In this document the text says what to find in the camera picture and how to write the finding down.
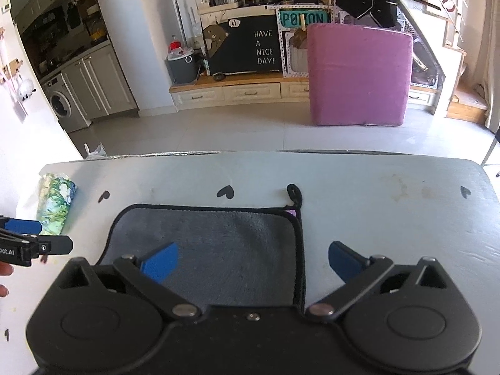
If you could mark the silver washing machine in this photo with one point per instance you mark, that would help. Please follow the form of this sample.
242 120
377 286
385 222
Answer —
64 103

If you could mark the low cream drawer cabinet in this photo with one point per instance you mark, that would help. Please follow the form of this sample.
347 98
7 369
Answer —
242 91

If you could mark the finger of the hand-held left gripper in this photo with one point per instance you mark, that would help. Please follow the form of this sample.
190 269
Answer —
23 227
54 244

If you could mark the floral print tissue pack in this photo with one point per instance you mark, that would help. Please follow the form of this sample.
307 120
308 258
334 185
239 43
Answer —
54 203

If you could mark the grey towel with black trim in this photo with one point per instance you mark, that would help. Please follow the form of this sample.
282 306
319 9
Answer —
218 234

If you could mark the white plastic bag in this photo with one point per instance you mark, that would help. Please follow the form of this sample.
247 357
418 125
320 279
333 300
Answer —
95 151

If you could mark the grey kitchen cabinet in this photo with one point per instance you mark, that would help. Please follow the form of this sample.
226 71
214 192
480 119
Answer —
99 82

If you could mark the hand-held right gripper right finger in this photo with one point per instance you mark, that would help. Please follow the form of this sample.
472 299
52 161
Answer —
343 259

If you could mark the white sheep toy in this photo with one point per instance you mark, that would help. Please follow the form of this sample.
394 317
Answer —
26 90

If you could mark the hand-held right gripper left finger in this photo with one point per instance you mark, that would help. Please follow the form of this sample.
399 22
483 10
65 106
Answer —
162 261

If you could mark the person's left hand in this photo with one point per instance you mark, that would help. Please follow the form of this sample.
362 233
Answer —
4 269

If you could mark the red capped bottle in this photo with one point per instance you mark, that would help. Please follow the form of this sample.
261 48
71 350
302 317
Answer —
175 43

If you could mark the white heart print table cover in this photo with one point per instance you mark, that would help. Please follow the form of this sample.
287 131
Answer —
390 211

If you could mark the pink cushion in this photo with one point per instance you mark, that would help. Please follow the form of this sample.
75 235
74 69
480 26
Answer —
359 74

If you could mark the wooden staircase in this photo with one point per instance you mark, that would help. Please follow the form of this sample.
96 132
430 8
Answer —
465 97

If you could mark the grey bin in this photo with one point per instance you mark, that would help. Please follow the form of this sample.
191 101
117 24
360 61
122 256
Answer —
182 68

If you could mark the teal sign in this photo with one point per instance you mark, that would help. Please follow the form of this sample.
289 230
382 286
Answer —
302 18

